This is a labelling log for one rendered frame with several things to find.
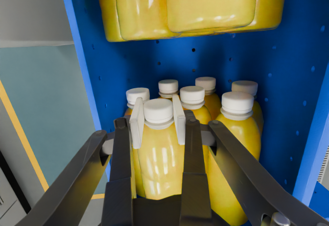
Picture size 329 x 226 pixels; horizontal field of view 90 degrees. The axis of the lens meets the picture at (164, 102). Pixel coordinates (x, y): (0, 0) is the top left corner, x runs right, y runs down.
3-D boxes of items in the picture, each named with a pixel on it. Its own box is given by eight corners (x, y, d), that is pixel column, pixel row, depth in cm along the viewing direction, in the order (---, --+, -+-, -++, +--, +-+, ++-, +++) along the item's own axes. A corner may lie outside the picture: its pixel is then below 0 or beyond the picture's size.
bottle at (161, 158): (159, 240, 25) (144, 138, 17) (142, 202, 31) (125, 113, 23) (196, 215, 28) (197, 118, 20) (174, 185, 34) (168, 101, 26)
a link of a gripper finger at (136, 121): (140, 148, 16) (132, 149, 16) (145, 117, 22) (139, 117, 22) (136, 120, 15) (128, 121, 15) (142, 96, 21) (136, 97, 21)
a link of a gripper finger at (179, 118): (177, 117, 15) (185, 116, 15) (172, 94, 21) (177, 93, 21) (178, 145, 16) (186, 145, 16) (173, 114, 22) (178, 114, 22)
